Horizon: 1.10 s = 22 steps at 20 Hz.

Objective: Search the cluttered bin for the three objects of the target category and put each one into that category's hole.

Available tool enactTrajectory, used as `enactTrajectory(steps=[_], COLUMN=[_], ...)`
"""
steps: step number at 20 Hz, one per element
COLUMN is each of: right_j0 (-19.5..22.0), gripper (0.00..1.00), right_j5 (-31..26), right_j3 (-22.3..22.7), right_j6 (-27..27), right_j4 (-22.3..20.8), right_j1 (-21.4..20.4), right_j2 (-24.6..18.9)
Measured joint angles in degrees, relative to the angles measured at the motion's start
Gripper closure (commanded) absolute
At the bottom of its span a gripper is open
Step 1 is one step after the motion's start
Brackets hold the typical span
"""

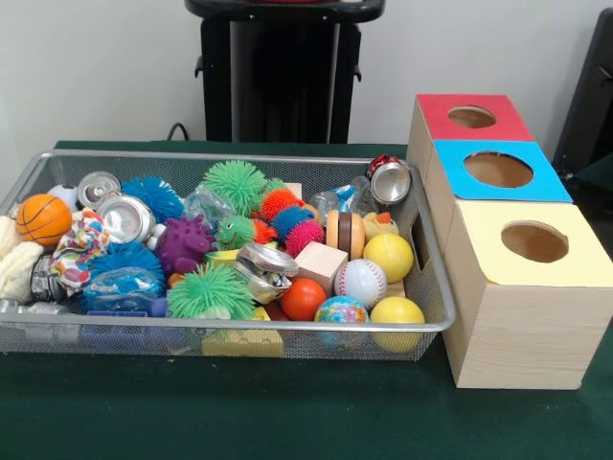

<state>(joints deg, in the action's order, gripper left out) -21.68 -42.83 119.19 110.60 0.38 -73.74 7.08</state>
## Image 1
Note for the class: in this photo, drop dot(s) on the plain yellow ball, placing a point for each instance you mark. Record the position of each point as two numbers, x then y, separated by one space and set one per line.
397 316

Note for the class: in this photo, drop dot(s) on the plain orange ball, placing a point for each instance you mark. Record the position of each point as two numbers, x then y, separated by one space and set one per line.
302 298

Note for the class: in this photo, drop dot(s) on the dark green tablecloth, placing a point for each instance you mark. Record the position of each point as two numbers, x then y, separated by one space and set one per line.
287 412
601 175

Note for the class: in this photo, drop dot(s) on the toy hamburger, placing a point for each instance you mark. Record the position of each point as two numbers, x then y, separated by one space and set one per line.
345 230

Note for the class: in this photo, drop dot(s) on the crushed red drink can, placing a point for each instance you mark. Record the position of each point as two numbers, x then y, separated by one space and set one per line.
392 182

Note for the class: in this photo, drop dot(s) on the globe print ball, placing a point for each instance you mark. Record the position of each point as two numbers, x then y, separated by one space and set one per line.
341 310

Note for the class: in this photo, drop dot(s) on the white toy baseball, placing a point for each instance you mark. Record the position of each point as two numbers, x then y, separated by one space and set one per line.
360 283

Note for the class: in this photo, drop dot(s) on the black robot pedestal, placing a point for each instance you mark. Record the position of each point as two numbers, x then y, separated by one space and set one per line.
287 72

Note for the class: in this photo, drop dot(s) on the yellow ball with seam lines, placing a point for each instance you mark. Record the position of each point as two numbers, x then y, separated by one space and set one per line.
389 256

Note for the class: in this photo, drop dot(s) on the plain wooden cube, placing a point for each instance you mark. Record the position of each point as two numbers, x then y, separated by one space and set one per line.
318 266

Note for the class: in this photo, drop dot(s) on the wooden box with three holes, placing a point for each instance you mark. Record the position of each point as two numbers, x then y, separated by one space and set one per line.
527 335

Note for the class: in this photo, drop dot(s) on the yellow plush duck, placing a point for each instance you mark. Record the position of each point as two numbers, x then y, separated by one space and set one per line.
380 223

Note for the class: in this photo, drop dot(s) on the purple spiky rubber toy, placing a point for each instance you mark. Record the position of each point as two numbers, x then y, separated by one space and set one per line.
184 244

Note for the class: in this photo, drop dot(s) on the black upright panel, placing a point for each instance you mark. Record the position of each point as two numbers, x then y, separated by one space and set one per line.
591 105

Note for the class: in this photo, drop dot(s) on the orange toy basketball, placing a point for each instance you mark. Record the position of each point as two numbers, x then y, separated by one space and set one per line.
43 220

